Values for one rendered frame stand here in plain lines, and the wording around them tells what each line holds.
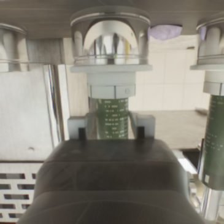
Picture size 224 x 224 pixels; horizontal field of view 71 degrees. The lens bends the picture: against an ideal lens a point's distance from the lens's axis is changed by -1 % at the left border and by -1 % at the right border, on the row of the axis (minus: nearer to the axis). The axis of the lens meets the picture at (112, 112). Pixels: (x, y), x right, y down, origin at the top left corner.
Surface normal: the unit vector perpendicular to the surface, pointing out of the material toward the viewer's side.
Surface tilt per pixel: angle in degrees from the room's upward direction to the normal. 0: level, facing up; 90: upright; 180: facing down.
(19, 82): 90
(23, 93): 90
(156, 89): 90
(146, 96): 90
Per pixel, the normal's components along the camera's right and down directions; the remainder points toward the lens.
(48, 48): -0.01, 0.25
